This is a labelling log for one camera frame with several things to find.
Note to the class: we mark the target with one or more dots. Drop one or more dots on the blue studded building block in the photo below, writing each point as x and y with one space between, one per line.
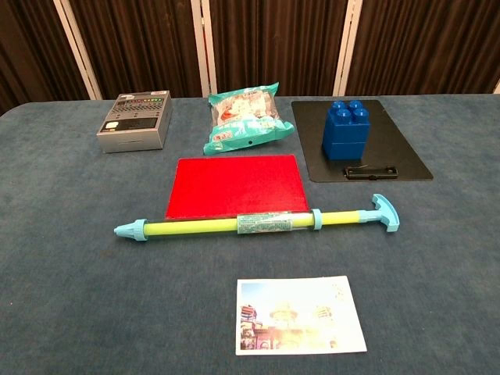
343 136

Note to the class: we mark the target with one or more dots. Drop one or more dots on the photo postcard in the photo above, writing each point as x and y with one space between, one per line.
301 316

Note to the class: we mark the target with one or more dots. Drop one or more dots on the silver grey printed box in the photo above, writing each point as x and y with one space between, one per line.
133 121

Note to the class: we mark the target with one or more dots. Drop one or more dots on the brown folding screen panel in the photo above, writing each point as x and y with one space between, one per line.
273 39
429 39
136 47
31 47

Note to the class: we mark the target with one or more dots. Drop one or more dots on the black clipboard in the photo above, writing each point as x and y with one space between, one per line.
390 136

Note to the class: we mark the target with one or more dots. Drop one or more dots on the red flat notebook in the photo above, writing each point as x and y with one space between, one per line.
234 183

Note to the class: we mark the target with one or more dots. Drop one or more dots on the teal white snack bag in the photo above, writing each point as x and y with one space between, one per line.
242 121

